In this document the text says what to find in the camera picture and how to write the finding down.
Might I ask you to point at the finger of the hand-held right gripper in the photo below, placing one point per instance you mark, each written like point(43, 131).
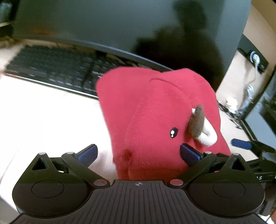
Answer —
point(241, 143)

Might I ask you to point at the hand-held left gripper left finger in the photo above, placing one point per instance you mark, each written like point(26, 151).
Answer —
point(88, 154)

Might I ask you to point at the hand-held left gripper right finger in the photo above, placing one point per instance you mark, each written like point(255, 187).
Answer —
point(189, 155)

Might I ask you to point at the red hooded fleece jacket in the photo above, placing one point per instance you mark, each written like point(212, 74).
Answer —
point(151, 112)

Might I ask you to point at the small white object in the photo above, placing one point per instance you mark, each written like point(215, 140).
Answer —
point(231, 103)

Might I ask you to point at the black keyboard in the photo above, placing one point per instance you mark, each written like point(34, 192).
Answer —
point(54, 64)

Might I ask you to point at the black flat device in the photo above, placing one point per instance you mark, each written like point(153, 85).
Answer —
point(245, 46)

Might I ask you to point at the dark curved monitor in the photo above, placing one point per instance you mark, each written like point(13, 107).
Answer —
point(107, 21)

